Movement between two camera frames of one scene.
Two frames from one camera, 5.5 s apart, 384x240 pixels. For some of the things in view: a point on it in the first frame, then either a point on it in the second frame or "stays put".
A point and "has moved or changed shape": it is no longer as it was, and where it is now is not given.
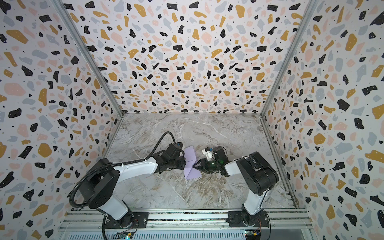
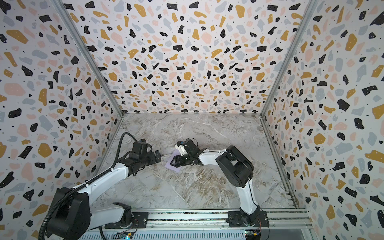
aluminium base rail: x=193 y=224 stays put
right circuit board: x=252 y=235 stays put
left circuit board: x=124 y=235 stays put
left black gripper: x=182 y=164 → x=152 y=159
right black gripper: x=202 y=165 → x=181 y=159
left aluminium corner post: x=68 y=19 stays put
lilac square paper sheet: x=190 y=172 has moved or changed shape
